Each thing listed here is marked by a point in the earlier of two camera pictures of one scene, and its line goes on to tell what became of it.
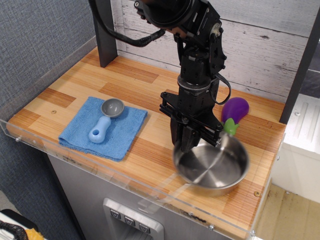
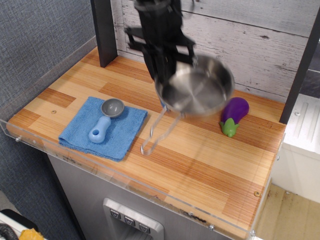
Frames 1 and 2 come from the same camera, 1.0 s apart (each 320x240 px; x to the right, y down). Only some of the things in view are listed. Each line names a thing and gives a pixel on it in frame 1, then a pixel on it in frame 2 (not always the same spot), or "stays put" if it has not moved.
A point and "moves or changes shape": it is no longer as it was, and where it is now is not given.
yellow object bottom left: (32, 234) stays put
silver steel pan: (213, 170) moves or changes shape
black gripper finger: (176, 126) -> (153, 59)
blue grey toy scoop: (110, 108) stays put
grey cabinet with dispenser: (105, 209) stays put
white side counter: (297, 168) stays put
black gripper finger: (189, 138) -> (167, 61)
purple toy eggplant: (234, 110) stays put
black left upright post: (106, 40) stays put
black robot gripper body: (197, 109) -> (161, 25)
